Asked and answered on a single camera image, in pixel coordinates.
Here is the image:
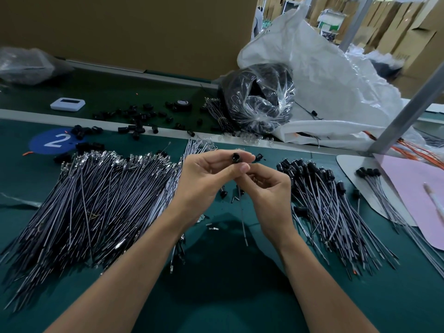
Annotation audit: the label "person's left hand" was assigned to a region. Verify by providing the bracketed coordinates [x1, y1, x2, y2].
[170, 149, 256, 229]

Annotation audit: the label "person's right hand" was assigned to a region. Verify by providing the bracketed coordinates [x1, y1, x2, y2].
[234, 163, 297, 246]

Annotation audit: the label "wire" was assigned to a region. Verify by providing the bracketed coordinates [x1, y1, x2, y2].
[239, 184, 249, 247]

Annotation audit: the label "pile of wires with black caps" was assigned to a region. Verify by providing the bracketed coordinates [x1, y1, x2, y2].
[276, 158, 400, 277]

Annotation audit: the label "black plastic caps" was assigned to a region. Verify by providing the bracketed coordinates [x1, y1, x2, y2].
[54, 102, 217, 164]

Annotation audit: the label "small bundle of capped wires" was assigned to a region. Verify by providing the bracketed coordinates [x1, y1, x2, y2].
[355, 167, 444, 278]

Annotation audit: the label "pile of grey wires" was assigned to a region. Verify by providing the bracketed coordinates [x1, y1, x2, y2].
[0, 138, 219, 313]

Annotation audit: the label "person's right forearm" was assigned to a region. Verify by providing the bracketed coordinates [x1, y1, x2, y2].
[274, 227, 379, 333]

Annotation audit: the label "person's left forearm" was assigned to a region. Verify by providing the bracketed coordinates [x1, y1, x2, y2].
[45, 213, 202, 333]

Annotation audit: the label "clear bag with black contents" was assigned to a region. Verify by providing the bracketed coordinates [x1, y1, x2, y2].
[222, 63, 296, 135]

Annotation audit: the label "large white plastic sack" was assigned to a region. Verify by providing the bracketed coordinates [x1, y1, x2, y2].
[237, 6, 444, 153]

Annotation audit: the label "pink paper sheet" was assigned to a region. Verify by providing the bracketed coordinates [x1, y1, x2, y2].
[375, 154, 444, 252]

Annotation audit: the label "blue round number sticker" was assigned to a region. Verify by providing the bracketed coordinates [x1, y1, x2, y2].
[28, 128, 80, 156]

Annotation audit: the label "small white timer device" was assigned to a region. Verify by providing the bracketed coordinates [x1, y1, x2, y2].
[50, 98, 86, 111]

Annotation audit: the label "white pen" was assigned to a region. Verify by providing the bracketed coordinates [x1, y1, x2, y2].
[423, 182, 444, 221]

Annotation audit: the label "brown cardboard panel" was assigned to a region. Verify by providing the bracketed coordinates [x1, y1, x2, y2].
[0, 0, 259, 82]

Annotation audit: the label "clear plastic strip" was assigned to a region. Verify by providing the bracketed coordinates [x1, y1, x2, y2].
[0, 192, 43, 209]

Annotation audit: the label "crumpled clear plastic bag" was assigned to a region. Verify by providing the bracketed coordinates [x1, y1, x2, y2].
[0, 46, 74, 86]

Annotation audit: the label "stack of cardboard boxes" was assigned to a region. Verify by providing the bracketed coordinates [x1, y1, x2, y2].
[378, 0, 444, 98]

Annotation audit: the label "bundle of orange wires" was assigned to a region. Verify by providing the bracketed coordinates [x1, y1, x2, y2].
[364, 130, 444, 169]

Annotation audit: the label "grey metal frame post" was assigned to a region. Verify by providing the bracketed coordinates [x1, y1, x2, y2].
[368, 66, 444, 155]
[340, 0, 376, 53]

